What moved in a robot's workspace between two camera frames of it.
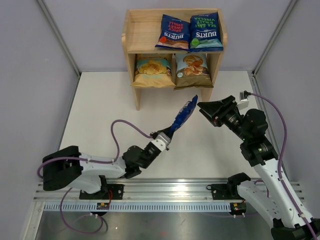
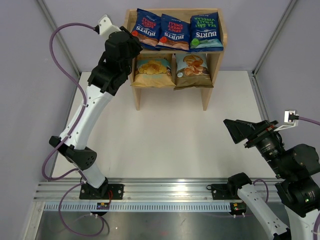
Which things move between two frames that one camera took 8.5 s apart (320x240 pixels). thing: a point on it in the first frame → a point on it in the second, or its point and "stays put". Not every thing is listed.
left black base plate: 114,192 stays put
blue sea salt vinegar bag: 205,33 stays put
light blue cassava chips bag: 192,71 stays put
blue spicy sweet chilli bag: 174,33 stays put
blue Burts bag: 184,113 → 147,26
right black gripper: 211,110 → 240,129
